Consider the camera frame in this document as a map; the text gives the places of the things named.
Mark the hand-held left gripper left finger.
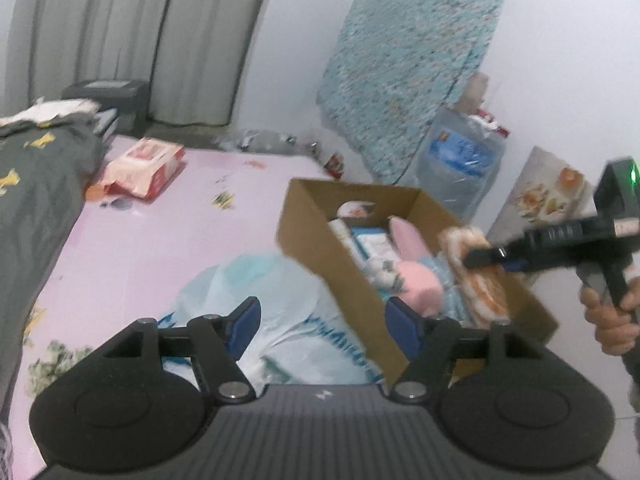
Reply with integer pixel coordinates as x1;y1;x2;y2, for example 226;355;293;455
60;296;262;405

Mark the red drink can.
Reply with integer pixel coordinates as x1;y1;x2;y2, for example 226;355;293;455
324;152;347;180

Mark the blue wet wipes pack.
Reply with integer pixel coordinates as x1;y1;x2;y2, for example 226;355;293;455
327;219;401;273

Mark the white paper sheet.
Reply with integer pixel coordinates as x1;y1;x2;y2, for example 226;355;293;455
0;99;101;128

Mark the grey curtain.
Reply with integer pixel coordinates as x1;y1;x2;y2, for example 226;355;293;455
0;0;278;128

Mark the large clear water jug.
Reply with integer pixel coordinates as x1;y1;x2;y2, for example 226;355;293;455
404;105;508;221

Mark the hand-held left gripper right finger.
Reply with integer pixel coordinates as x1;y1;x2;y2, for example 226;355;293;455
385;296;551;405

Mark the pink plush toy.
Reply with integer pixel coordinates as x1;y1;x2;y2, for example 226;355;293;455
372;216;446;317

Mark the person's right hand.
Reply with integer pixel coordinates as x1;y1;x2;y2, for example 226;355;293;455
579;266;640;357

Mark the red tissue pack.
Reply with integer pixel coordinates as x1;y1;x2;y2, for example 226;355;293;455
97;137;187;201

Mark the row of clear bottles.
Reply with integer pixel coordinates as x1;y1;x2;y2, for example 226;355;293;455
212;127;326;157

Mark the brown cardboard box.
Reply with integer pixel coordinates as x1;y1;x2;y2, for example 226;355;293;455
276;178;560;390

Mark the teal speckled foam mat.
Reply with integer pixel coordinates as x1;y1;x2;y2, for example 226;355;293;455
316;0;506;186

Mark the floral wall poster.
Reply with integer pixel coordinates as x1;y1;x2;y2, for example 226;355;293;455
487;146;598;248

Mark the black box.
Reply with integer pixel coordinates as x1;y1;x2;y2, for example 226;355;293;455
61;79;151;137

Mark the white plastic bag blue print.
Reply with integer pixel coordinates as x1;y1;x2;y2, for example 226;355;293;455
160;252;388;386

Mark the grey blanket yellow print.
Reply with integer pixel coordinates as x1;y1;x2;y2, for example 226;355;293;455
0;120;108;411

